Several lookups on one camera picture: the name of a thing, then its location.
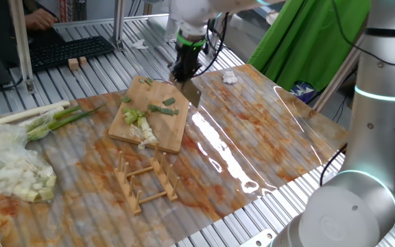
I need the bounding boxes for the aluminium frame post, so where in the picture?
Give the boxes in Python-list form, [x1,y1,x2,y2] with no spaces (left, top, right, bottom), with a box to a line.
[8,0,36,94]
[312,34,365,113]
[112,0,127,51]

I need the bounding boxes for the steel cleaver knife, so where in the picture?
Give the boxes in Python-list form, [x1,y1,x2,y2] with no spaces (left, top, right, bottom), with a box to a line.
[167,60,203,109]

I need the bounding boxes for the person's hand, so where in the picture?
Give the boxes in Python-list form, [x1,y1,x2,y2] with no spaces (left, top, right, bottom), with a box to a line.
[24,8,59,32]

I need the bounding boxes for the green cloth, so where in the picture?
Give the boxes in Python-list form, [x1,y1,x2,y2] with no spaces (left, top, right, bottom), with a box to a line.
[247,0,372,92]

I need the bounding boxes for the bundle of green scallions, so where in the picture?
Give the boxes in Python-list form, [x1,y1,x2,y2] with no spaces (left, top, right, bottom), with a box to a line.
[25,104,106,142]

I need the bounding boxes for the black base cable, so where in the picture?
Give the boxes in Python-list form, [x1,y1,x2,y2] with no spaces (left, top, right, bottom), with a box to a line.
[319,143,348,187]

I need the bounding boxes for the crumpled white tissue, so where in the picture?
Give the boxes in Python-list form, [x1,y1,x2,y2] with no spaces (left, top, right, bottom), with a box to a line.
[131,39,149,50]
[222,71,239,85]

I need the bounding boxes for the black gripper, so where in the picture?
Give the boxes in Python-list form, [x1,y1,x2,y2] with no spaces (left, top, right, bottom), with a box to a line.
[169,44,206,84]

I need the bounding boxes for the blue patterned bag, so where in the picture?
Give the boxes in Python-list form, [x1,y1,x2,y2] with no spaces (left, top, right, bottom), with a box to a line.
[289,81,317,104]

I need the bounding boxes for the red white box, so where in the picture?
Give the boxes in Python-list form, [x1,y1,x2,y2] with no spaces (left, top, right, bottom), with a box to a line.
[58,0,77,23]

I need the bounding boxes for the black flat device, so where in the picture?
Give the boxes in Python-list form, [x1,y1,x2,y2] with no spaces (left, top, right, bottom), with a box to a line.
[27,26,67,45]

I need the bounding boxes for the green adapter ring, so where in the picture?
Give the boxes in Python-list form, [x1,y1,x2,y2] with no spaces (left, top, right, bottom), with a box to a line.
[176,32,208,48]

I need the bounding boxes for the wooden cutting board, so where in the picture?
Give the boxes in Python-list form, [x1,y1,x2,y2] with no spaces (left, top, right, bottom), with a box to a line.
[107,75,191,154]

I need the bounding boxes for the long white leek stalk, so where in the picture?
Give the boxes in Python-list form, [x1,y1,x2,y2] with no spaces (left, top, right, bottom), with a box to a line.
[0,99,71,125]

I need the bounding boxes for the silver robot mounting plate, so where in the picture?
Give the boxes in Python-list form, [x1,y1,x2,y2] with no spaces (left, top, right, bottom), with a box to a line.
[238,228,277,247]

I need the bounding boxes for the plastic bag of chopped scallions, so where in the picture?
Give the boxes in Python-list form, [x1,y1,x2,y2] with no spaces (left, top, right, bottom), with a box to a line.
[0,123,58,203]

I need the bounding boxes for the marble pattern plastic mat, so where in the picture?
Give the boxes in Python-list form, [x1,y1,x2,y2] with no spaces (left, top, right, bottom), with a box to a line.
[0,64,350,247]

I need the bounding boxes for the chopped scallion pieces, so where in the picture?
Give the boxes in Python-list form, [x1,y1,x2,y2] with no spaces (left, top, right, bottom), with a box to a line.
[121,95,160,151]

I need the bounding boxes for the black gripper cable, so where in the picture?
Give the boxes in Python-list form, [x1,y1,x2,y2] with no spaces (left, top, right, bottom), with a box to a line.
[192,0,395,78]

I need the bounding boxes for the black keyboard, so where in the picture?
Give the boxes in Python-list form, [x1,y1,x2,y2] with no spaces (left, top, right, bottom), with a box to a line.
[28,35,116,72]

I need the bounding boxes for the wooden peg rack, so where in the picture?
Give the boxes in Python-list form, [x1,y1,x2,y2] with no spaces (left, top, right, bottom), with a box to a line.
[113,141,181,216]

